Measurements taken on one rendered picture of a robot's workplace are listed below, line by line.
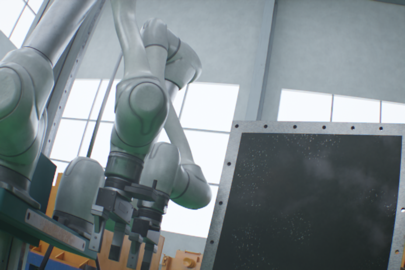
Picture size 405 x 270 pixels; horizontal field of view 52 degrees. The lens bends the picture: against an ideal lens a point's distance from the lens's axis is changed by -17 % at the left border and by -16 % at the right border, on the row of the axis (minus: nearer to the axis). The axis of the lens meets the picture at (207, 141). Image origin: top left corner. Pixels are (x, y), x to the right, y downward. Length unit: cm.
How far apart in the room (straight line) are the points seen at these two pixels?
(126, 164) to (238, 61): 1057
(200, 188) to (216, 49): 1053
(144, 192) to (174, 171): 32
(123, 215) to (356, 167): 69
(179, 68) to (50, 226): 83
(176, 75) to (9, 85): 99
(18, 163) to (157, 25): 85
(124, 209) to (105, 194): 8
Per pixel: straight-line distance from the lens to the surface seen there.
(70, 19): 107
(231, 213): 148
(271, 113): 1079
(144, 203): 136
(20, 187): 112
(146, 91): 95
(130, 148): 109
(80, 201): 151
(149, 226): 132
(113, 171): 110
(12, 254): 151
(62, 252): 352
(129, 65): 105
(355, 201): 138
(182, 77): 178
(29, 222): 117
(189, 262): 621
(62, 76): 164
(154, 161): 138
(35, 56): 99
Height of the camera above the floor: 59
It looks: 20 degrees up
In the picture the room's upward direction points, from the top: 13 degrees clockwise
